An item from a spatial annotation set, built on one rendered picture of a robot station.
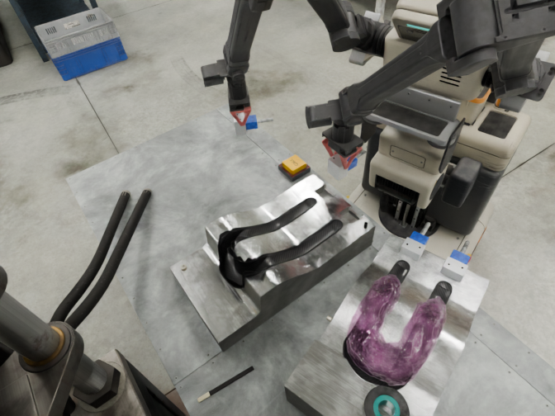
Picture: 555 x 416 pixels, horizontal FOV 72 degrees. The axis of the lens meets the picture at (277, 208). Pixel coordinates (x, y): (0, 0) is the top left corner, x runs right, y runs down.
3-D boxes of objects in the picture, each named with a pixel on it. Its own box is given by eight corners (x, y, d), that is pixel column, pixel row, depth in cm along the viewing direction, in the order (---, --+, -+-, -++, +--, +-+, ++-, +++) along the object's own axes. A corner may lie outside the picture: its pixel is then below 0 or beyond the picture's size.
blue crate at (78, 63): (116, 44, 381) (106, 21, 365) (129, 59, 357) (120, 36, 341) (54, 63, 362) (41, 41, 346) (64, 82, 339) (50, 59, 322)
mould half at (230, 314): (313, 193, 124) (313, 163, 114) (372, 244, 109) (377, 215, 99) (175, 278, 107) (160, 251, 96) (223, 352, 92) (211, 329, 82)
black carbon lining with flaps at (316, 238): (310, 198, 113) (310, 176, 106) (348, 232, 104) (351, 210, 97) (209, 262, 101) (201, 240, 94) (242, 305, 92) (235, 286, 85)
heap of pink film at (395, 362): (383, 269, 97) (388, 252, 91) (453, 305, 90) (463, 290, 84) (330, 353, 85) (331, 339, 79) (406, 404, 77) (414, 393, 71)
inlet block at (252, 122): (272, 121, 133) (271, 108, 129) (274, 130, 130) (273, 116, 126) (234, 126, 133) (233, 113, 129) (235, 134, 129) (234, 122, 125)
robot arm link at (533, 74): (538, 82, 86) (534, 59, 86) (540, 75, 78) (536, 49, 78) (491, 95, 91) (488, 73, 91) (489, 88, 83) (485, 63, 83)
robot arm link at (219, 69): (245, 73, 106) (238, 43, 106) (204, 81, 104) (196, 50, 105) (244, 88, 118) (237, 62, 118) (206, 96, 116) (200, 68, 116)
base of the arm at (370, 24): (391, 26, 108) (353, 16, 113) (381, 16, 101) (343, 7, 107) (378, 56, 111) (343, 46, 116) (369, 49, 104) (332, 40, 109)
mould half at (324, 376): (388, 244, 109) (394, 220, 101) (482, 291, 98) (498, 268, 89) (286, 400, 84) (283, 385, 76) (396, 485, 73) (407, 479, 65)
